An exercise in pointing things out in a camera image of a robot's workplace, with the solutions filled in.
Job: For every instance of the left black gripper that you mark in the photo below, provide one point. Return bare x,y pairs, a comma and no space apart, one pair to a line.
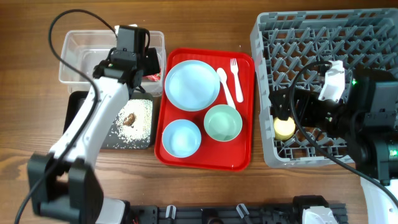
152,61

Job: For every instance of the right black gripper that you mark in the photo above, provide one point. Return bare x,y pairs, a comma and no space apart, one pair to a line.
278,99

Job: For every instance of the red snack wrapper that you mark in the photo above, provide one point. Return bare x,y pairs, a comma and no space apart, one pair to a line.
154,78

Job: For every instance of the yellow cup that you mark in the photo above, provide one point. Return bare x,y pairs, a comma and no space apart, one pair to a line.
284,129

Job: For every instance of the white plastic fork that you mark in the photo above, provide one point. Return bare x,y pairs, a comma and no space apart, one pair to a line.
235,70

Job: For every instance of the green bowl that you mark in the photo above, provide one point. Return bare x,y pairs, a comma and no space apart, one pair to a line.
223,123

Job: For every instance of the white plastic spoon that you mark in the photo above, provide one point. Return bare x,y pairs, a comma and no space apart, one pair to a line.
223,79

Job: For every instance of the light blue plate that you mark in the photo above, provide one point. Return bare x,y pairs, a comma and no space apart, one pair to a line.
192,85

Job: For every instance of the rice and food scraps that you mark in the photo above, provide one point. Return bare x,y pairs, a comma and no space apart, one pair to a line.
132,127

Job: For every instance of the light blue bowl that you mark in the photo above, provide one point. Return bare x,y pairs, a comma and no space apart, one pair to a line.
181,138

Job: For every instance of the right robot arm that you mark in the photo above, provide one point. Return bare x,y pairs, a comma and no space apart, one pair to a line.
366,121

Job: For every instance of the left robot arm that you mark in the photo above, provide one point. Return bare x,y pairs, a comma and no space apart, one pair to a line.
62,183

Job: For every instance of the grey dishwasher rack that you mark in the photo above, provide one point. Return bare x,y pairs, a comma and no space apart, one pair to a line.
282,43

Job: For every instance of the clear plastic bin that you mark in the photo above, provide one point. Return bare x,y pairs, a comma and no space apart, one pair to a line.
84,49

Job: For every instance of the red serving tray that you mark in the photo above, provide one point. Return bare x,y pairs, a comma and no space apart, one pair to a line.
233,155

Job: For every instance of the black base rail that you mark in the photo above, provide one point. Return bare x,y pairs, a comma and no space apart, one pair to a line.
302,209

